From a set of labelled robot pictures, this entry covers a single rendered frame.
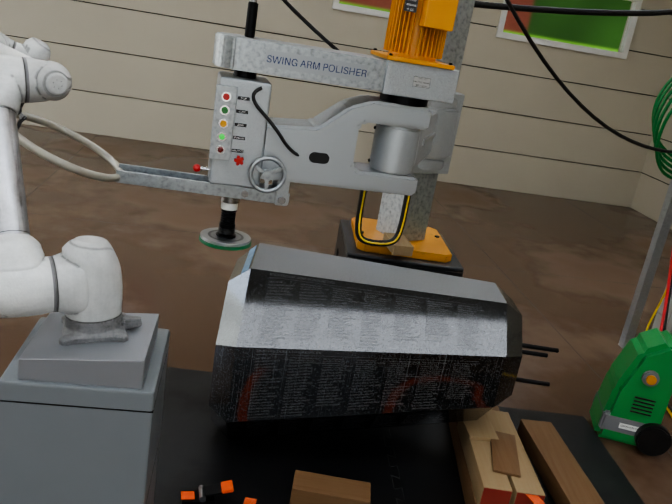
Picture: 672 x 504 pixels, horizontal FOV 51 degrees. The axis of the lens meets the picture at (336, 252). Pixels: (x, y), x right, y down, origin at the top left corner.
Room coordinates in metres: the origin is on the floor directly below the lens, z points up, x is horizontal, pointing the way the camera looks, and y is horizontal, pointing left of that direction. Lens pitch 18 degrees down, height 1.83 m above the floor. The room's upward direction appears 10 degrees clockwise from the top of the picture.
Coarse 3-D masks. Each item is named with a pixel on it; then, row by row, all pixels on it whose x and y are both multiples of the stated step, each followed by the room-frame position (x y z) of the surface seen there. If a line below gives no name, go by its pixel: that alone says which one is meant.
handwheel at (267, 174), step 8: (256, 160) 2.69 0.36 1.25; (264, 160) 2.70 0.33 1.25; (272, 160) 2.71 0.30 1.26; (256, 168) 2.70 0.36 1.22; (280, 168) 2.72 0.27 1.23; (248, 176) 2.69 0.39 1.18; (264, 176) 2.69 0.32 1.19; (272, 176) 2.70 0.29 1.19; (256, 184) 2.70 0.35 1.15; (264, 184) 2.71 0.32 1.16; (280, 184) 2.72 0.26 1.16; (264, 192) 2.70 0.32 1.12; (272, 192) 2.71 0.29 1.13
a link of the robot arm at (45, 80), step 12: (24, 60) 2.04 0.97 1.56; (36, 60) 2.06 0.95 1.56; (36, 72) 2.03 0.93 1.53; (48, 72) 2.02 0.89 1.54; (60, 72) 2.04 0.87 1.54; (36, 84) 2.02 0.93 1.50; (48, 84) 2.01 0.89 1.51; (60, 84) 2.03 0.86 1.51; (36, 96) 2.03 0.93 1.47; (48, 96) 2.03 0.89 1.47; (60, 96) 2.04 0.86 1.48
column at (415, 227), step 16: (464, 0) 3.56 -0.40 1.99; (464, 16) 3.58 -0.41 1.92; (448, 32) 3.53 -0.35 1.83; (464, 32) 3.59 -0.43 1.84; (448, 48) 3.54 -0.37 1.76; (464, 48) 3.60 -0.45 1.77; (416, 176) 3.52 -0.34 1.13; (432, 176) 3.58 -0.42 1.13; (416, 192) 3.53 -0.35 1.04; (432, 192) 3.60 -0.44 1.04; (384, 208) 3.61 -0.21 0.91; (400, 208) 3.51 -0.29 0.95; (416, 208) 3.55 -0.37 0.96; (384, 224) 3.59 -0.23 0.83; (416, 224) 3.56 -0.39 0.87
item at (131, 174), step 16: (128, 176) 2.67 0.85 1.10; (144, 176) 2.69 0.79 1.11; (160, 176) 2.70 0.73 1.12; (176, 176) 2.83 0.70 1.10; (192, 176) 2.84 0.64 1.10; (192, 192) 2.74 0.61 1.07; (208, 192) 2.75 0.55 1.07; (224, 192) 2.77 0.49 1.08; (240, 192) 2.78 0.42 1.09; (256, 192) 2.80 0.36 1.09
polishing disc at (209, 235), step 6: (210, 228) 2.89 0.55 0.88; (216, 228) 2.91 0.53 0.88; (204, 234) 2.80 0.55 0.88; (210, 234) 2.81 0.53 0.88; (240, 234) 2.88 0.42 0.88; (246, 234) 2.89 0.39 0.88; (204, 240) 2.75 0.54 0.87; (210, 240) 2.74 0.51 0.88; (216, 240) 2.75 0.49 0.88; (222, 240) 2.76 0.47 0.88; (228, 240) 2.78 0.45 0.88; (234, 240) 2.79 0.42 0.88; (240, 240) 2.80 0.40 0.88; (246, 240) 2.82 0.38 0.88; (228, 246) 2.73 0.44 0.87; (234, 246) 2.74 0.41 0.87; (240, 246) 2.76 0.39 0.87
